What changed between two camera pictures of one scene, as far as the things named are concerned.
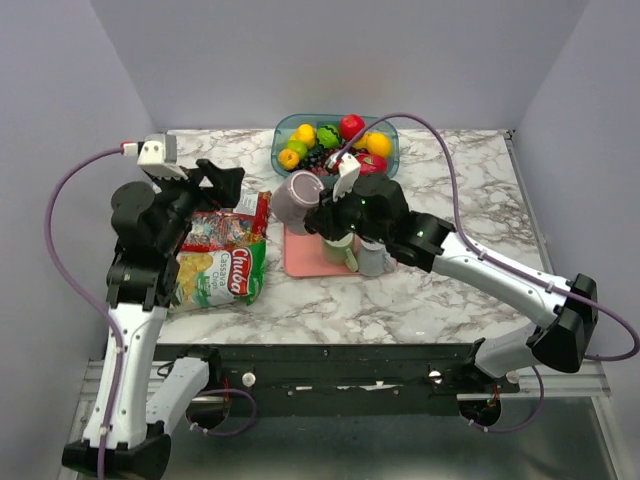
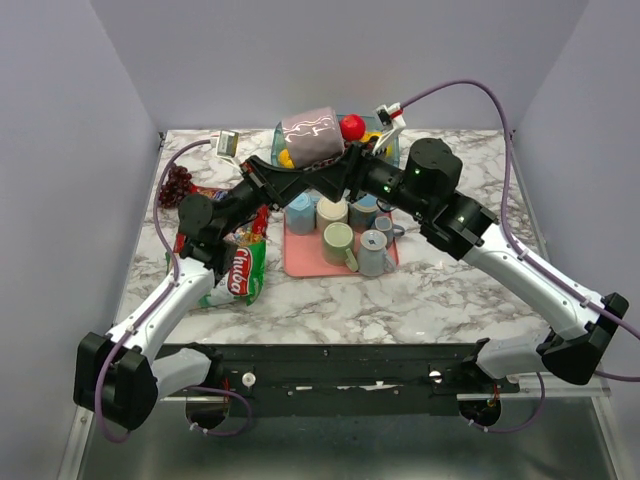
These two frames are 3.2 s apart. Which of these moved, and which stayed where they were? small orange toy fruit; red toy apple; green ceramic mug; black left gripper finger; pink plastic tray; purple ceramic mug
Moved: black left gripper finger; purple ceramic mug
Stayed: red toy apple; green ceramic mug; pink plastic tray; small orange toy fruit
